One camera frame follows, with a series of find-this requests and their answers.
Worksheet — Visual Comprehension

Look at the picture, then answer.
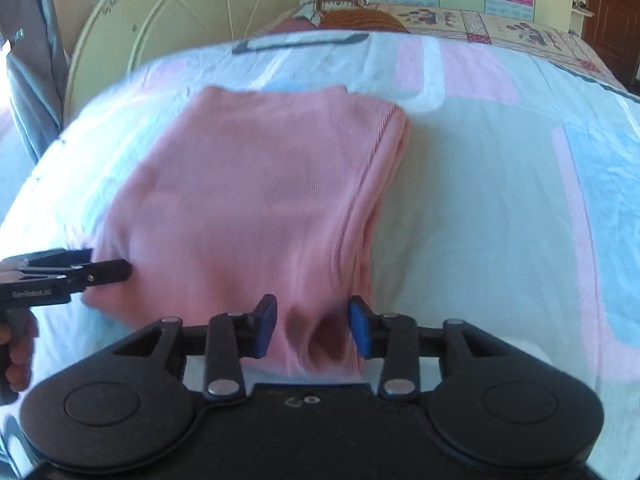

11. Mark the pink knit sweater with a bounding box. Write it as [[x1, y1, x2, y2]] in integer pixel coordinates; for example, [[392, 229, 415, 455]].
[[82, 87, 410, 377]]

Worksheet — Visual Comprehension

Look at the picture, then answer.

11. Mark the person's left hand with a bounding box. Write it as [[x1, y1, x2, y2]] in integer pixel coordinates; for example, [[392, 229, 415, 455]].
[[1, 312, 39, 392]]

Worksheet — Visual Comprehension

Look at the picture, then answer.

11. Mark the grey curtain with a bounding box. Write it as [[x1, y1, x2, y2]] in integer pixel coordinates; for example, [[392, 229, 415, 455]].
[[1, 0, 68, 162]]

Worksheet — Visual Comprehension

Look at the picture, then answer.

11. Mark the cream round headboard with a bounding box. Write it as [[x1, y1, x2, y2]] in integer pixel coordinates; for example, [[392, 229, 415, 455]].
[[63, 0, 297, 122]]

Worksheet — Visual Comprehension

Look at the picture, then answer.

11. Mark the patterned pillow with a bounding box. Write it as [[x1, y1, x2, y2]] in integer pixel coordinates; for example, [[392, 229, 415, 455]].
[[293, 0, 375, 27]]

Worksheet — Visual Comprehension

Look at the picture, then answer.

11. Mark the orange knitted cushion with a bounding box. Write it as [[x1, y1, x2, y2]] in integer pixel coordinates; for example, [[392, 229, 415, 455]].
[[318, 8, 409, 34]]

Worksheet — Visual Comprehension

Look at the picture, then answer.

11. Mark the patterned beige bedspread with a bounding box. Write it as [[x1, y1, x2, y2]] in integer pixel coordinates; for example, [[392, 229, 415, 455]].
[[252, 0, 626, 84]]

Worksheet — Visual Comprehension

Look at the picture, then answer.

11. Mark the brown wooden door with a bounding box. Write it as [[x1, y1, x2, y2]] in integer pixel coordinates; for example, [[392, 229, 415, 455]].
[[584, 0, 639, 89]]

